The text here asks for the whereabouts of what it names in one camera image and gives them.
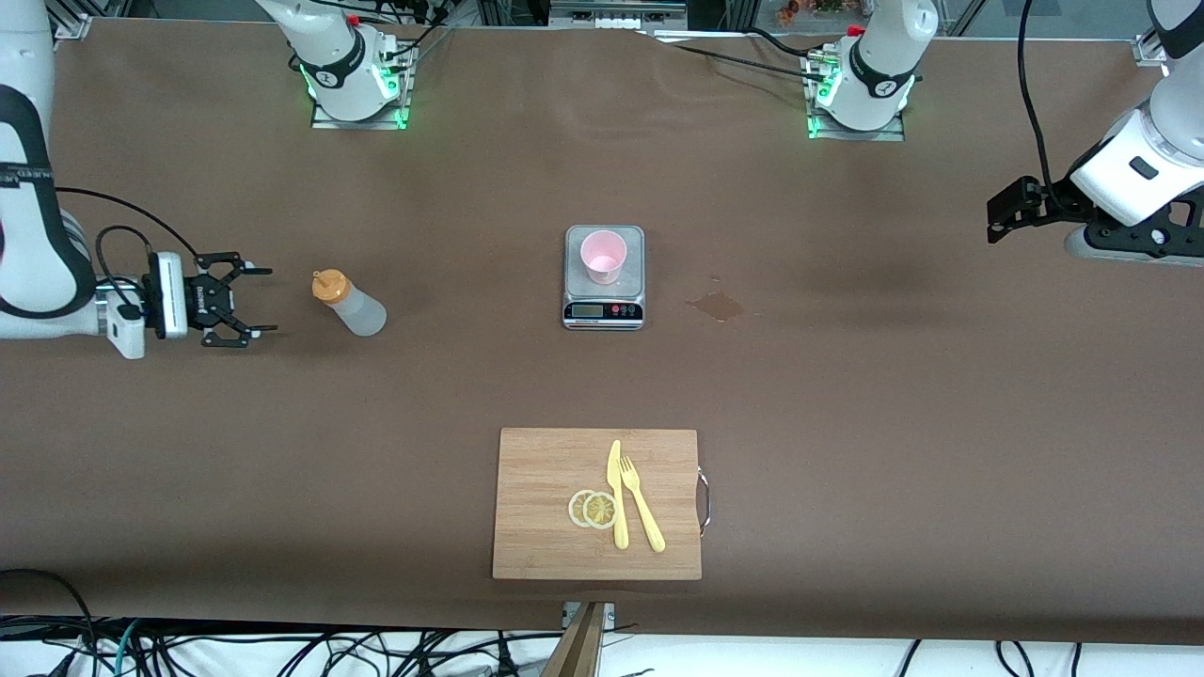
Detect aluminium frame corner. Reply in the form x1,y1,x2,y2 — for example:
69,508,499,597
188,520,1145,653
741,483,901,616
1133,0,1204,65
52,0,95,40

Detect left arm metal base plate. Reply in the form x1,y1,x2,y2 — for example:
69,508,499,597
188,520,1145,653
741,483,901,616
807,113,906,143

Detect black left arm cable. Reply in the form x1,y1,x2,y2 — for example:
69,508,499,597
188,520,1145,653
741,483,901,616
1018,0,1064,189

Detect black floor cable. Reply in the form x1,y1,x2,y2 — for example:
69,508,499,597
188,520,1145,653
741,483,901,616
0,568,100,659

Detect silver digital kitchen scale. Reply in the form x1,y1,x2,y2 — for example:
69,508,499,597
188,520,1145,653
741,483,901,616
562,225,646,331

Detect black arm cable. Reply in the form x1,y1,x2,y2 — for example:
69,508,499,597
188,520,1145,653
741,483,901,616
1018,0,1064,189
55,186,202,311

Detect yellow plastic fork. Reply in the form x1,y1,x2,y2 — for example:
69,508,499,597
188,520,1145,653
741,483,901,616
620,455,667,554

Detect white power strip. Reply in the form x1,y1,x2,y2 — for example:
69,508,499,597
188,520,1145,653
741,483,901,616
550,0,689,31

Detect teal floor cable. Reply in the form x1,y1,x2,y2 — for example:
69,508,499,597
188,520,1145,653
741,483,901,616
111,619,142,676

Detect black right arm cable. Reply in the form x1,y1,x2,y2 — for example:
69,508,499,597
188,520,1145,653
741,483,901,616
55,186,202,311

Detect pink paper cup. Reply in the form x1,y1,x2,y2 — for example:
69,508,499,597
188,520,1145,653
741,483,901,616
580,229,627,286

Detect wooden cutting board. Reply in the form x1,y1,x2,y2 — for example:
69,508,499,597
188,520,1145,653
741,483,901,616
492,428,712,581

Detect tray with food items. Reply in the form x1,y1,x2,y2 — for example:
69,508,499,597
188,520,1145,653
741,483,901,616
773,0,871,24

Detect black base cable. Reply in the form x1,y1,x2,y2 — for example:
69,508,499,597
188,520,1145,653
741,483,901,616
673,42,824,86
748,26,819,59

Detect yellow plastic knife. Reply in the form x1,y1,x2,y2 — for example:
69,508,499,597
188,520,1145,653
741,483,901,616
607,439,630,551

